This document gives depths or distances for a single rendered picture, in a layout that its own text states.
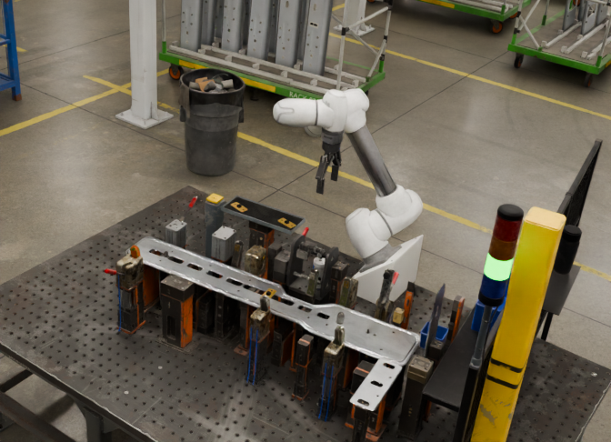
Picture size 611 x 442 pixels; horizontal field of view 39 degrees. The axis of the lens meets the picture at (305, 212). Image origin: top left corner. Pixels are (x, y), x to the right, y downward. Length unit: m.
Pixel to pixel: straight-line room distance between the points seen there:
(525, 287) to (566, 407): 1.42
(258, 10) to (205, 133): 1.93
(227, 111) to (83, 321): 2.78
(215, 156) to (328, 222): 1.05
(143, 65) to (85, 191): 1.38
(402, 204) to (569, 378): 1.10
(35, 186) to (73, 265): 2.23
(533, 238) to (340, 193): 4.21
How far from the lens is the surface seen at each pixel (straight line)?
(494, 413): 2.83
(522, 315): 2.59
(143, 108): 7.49
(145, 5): 7.18
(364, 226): 4.16
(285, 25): 7.96
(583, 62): 9.35
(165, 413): 3.56
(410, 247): 4.17
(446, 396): 3.27
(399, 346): 3.49
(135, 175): 6.67
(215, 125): 6.45
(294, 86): 7.67
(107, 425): 3.78
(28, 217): 6.21
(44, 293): 4.24
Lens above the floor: 3.16
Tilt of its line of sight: 30 degrees down
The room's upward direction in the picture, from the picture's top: 5 degrees clockwise
